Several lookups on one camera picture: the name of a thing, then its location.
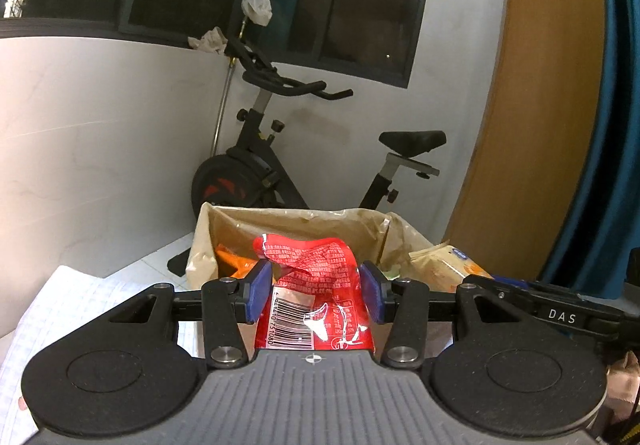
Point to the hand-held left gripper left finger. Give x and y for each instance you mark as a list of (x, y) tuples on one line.
[(260, 292)]

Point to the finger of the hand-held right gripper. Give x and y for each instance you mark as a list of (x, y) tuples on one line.
[(555, 307)]

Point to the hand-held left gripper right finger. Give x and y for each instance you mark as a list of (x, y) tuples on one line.
[(372, 292)]

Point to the orange snack bag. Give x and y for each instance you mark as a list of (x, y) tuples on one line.
[(232, 259)]

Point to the red snack bag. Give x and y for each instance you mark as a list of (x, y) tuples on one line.
[(320, 275)]

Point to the cardboard box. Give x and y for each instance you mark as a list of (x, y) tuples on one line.
[(300, 225)]

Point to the beige snack packet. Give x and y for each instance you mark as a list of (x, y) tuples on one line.
[(450, 262)]

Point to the person's right hand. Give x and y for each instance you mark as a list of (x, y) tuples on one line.
[(625, 382)]

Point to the black exercise bike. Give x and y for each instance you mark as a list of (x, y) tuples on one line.
[(235, 185)]

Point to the blue checked tablecloth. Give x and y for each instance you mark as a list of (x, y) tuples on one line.
[(75, 297)]

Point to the blue curtain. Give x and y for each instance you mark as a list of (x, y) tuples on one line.
[(600, 125)]

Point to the metal pole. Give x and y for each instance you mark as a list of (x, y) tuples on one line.
[(226, 90)]

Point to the wooden door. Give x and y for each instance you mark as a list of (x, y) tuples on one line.
[(530, 100)]

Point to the beige crumpled rag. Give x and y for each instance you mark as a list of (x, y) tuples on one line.
[(207, 41)]

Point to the white cloth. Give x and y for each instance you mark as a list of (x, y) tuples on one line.
[(257, 7)]

